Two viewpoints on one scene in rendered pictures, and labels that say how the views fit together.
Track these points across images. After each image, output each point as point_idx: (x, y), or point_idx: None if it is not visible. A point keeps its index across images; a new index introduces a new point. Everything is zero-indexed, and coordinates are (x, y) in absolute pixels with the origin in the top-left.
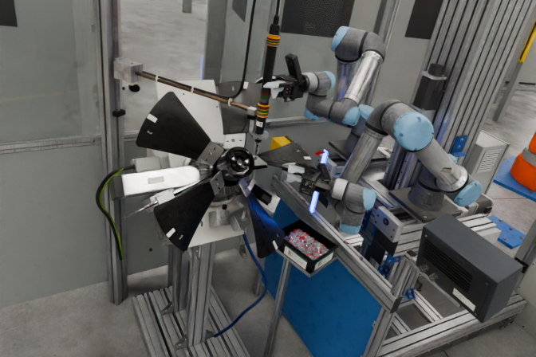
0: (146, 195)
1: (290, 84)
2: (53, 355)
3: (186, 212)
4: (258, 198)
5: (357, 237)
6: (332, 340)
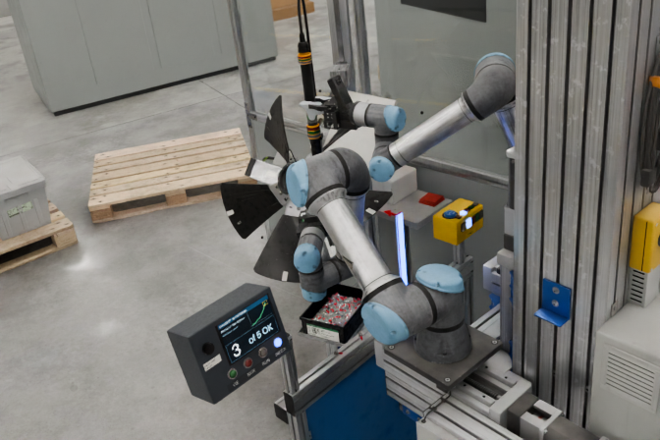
0: None
1: (319, 107)
2: (289, 329)
3: (243, 201)
4: None
5: None
6: None
